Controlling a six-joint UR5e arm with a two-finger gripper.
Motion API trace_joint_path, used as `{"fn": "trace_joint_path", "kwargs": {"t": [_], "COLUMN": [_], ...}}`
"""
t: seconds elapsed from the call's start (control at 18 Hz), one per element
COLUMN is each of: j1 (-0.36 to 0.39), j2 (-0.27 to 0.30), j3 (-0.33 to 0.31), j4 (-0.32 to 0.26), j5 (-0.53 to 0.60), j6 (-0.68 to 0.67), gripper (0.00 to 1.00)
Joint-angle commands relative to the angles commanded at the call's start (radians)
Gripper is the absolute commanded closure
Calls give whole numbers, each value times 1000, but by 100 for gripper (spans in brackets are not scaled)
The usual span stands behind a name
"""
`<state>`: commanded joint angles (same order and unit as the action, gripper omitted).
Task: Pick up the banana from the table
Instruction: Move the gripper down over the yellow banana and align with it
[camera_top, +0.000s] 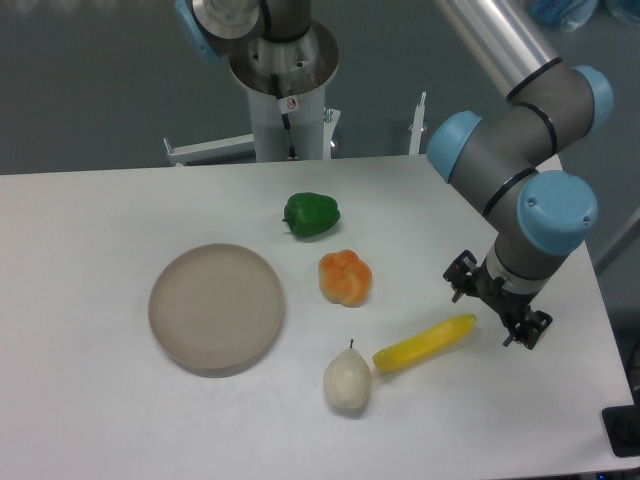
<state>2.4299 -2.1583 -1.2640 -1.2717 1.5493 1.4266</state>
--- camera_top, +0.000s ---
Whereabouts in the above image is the orange knotted bread roll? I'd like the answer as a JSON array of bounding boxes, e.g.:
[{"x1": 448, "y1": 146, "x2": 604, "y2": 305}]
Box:
[{"x1": 318, "y1": 249, "x2": 372, "y2": 308}]

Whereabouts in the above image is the white metal frame bracket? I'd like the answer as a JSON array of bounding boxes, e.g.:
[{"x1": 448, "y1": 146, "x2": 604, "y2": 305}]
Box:
[{"x1": 163, "y1": 134, "x2": 255, "y2": 166}]

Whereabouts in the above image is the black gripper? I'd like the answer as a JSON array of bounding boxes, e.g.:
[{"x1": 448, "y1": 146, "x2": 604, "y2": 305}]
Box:
[{"x1": 443, "y1": 250, "x2": 553, "y2": 349}]

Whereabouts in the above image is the green bell pepper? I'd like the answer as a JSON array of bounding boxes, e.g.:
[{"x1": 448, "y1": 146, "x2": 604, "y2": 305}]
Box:
[{"x1": 282, "y1": 192, "x2": 341, "y2": 239}]

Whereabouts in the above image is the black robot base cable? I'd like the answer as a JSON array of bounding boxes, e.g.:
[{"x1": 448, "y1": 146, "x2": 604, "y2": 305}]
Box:
[{"x1": 269, "y1": 72, "x2": 300, "y2": 162}]

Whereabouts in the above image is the blue plastic bag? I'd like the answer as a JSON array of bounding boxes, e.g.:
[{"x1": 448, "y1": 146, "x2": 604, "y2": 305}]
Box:
[{"x1": 525, "y1": 0, "x2": 599, "y2": 32}]

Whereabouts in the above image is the yellow banana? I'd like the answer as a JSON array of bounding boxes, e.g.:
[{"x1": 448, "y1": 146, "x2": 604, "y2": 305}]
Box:
[{"x1": 372, "y1": 314, "x2": 477, "y2": 372}]

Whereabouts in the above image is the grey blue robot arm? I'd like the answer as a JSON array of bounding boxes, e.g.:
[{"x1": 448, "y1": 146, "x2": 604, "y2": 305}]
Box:
[{"x1": 174, "y1": 1, "x2": 613, "y2": 348}]

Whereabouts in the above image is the black device at table edge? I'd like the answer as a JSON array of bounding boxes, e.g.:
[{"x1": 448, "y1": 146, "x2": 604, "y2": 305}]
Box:
[{"x1": 602, "y1": 405, "x2": 639, "y2": 458}]

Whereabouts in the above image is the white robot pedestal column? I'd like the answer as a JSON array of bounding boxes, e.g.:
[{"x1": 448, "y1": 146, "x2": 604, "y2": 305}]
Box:
[{"x1": 247, "y1": 87, "x2": 340, "y2": 163}]

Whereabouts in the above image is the beige round plate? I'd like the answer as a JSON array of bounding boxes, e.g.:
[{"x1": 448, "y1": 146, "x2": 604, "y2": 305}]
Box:
[{"x1": 148, "y1": 244, "x2": 285, "y2": 377}]

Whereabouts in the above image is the white upright frame post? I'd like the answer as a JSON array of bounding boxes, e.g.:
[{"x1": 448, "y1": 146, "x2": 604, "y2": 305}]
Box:
[{"x1": 408, "y1": 91, "x2": 427, "y2": 155}]

